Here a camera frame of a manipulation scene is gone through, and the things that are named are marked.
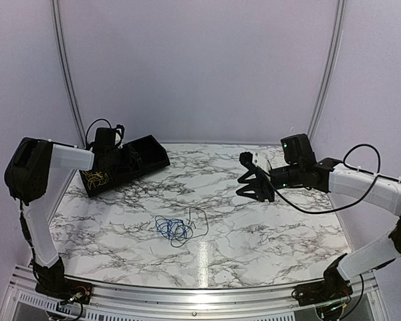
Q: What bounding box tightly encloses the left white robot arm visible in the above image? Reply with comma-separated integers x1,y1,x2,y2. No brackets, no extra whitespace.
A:
4,125,124,298

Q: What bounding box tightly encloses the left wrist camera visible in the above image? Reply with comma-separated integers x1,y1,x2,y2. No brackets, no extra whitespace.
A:
114,124,125,148

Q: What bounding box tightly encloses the left aluminium frame post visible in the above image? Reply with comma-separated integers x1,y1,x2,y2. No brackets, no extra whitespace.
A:
51,0,90,150

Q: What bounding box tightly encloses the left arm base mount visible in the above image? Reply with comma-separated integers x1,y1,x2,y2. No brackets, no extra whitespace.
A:
35,276,93,304

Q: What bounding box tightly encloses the blue cable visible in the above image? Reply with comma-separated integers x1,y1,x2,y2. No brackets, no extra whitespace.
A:
154,215,194,248

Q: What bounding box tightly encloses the aluminium front rail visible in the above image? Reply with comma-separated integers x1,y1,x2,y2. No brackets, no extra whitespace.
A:
0,265,389,320

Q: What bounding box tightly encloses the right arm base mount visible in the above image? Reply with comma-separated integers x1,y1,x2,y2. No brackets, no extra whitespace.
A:
291,282,353,306

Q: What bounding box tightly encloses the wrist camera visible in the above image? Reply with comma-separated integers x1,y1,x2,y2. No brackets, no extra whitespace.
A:
239,152,272,173
114,124,125,148

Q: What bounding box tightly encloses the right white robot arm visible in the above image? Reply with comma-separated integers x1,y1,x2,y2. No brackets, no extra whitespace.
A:
237,134,401,300

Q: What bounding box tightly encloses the aluminium frame post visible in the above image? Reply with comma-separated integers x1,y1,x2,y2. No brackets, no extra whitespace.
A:
305,1,348,142
51,0,90,150

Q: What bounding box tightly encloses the black three-compartment bin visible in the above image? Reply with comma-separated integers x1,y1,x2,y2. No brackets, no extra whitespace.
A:
80,135,170,198

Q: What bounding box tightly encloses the right aluminium frame post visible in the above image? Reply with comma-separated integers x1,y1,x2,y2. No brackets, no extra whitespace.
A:
305,1,348,142

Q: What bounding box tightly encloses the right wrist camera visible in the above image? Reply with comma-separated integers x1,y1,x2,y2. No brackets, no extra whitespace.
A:
239,152,272,173

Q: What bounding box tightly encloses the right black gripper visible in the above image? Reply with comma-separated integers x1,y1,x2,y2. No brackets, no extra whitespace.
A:
237,163,303,202

